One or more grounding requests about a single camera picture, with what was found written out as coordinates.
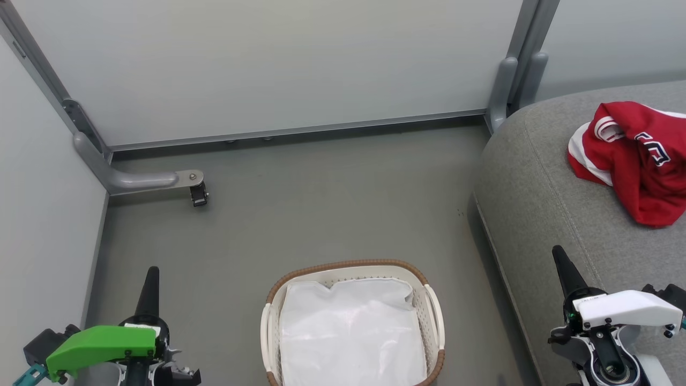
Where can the dark metal frame bracket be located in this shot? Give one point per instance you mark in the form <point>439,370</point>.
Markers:
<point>80,120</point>

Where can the grey fabric sofa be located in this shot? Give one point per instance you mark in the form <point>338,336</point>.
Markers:
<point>541,187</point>

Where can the white basket with brown rim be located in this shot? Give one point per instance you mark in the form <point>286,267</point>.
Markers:
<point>434,316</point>

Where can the grey partition foot bar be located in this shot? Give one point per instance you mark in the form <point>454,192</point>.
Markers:
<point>139,181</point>

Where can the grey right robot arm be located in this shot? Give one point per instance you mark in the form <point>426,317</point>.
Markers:
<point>605,356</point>

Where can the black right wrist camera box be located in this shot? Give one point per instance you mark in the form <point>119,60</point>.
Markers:
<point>670,295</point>

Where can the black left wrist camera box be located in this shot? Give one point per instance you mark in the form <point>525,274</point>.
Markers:
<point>45,343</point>

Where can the red and white garment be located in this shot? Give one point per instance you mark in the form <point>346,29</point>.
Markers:
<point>638,171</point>

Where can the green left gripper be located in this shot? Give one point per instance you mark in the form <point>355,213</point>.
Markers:
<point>102,343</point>

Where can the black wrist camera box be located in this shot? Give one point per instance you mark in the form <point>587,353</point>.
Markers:
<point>670,295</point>
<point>45,343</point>

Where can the black caster wheel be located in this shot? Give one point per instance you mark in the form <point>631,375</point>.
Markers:
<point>199,195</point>

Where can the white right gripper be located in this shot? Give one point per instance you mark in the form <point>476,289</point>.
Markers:
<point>627,310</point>

